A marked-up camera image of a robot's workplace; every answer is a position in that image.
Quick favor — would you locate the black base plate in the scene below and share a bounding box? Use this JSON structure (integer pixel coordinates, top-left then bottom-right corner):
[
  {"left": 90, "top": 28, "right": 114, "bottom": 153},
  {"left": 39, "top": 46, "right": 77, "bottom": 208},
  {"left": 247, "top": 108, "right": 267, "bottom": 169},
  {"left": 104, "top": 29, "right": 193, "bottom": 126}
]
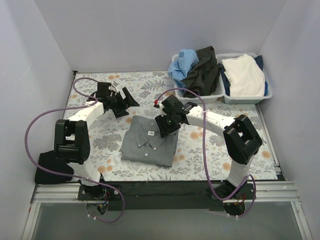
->
[{"left": 77, "top": 180, "right": 254, "bottom": 212}]

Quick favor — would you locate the purple cable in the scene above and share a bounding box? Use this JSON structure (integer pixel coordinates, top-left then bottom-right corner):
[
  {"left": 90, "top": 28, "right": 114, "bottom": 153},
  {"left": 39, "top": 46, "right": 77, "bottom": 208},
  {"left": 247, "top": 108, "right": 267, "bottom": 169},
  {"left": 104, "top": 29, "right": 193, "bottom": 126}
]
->
[
  {"left": 25, "top": 77, "right": 126, "bottom": 224},
  {"left": 154, "top": 87, "right": 257, "bottom": 219}
]

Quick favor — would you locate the grey long sleeve shirt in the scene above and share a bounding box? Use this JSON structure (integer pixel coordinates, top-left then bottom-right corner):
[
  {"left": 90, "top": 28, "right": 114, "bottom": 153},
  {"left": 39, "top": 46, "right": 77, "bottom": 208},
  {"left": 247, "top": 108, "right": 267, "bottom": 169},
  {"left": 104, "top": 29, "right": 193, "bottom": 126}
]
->
[{"left": 121, "top": 115, "right": 179, "bottom": 167}]

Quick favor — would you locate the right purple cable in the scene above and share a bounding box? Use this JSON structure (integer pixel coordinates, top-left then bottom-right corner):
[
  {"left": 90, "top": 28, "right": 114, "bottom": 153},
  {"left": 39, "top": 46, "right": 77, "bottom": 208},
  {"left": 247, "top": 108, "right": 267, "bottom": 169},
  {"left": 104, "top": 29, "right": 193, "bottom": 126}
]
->
[{"left": 154, "top": 87, "right": 257, "bottom": 219}]

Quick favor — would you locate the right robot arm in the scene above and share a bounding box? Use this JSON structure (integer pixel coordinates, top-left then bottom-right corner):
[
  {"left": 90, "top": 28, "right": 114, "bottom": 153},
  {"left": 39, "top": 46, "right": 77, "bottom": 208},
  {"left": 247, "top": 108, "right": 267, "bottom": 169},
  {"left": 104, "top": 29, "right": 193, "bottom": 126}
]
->
[{"left": 154, "top": 95, "right": 263, "bottom": 199}]

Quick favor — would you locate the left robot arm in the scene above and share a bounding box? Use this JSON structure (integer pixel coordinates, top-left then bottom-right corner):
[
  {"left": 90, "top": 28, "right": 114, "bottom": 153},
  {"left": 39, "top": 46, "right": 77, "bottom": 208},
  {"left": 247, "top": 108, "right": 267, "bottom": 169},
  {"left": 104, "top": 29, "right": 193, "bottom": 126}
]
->
[{"left": 53, "top": 82, "right": 139, "bottom": 200}]

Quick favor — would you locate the left white plastic basket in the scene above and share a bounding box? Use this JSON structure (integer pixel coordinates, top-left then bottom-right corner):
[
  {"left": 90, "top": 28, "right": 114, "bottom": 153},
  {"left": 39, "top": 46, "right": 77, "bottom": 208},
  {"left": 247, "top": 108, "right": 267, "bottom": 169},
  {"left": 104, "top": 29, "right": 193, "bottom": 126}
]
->
[{"left": 171, "top": 54, "right": 223, "bottom": 103}]

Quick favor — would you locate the black folded shirt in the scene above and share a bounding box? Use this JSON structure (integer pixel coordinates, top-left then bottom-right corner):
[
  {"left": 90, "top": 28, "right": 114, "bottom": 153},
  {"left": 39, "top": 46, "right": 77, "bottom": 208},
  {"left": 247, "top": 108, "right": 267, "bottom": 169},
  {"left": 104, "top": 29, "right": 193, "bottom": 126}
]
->
[{"left": 34, "top": 150, "right": 75, "bottom": 185}]

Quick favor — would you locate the floral table cloth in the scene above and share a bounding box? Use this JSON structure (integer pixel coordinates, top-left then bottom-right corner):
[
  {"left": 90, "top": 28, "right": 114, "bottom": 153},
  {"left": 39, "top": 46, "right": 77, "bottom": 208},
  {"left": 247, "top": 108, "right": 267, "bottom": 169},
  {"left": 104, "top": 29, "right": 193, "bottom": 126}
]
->
[{"left": 57, "top": 71, "right": 279, "bottom": 182}]

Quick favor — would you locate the dark striped shirt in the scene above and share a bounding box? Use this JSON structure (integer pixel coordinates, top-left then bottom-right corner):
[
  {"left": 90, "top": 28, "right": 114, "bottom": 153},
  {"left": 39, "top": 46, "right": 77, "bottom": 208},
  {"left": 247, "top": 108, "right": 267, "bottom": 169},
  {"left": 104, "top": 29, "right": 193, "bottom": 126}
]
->
[{"left": 182, "top": 46, "right": 221, "bottom": 96}]

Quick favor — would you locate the aluminium frame rail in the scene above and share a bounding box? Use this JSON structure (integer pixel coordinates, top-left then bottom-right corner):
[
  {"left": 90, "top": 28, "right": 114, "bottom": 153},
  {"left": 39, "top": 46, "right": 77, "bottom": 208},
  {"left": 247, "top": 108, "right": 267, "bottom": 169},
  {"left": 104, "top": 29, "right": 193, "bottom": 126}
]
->
[{"left": 31, "top": 181, "right": 301, "bottom": 203}]

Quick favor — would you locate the navy blue folded garment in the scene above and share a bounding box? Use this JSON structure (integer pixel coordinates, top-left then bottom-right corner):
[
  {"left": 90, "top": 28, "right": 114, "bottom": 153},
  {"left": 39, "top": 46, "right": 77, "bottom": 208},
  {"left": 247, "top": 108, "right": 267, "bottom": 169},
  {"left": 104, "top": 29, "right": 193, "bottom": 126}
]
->
[{"left": 217, "top": 55, "right": 269, "bottom": 96}]

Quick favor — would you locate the light blue shirt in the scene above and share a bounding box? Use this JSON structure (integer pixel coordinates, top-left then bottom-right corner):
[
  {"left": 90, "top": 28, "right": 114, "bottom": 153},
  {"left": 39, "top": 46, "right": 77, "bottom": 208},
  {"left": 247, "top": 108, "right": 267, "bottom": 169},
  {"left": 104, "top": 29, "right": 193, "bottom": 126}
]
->
[{"left": 167, "top": 49, "right": 199, "bottom": 89}]

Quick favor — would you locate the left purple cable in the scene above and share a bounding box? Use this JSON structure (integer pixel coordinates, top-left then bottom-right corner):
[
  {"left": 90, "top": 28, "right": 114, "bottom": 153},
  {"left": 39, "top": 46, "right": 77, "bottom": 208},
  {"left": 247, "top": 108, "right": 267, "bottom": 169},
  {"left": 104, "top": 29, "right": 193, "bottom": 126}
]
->
[{"left": 25, "top": 77, "right": 126, "bottom": 224}]

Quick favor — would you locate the cream white folded shirt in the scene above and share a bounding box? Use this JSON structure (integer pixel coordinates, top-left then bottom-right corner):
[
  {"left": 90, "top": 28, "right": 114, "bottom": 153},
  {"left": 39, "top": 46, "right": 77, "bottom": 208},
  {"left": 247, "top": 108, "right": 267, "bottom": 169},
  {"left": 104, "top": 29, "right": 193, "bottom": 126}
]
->
[{"left": 221, "top": 53, "right": 265, "bottom": 97}]

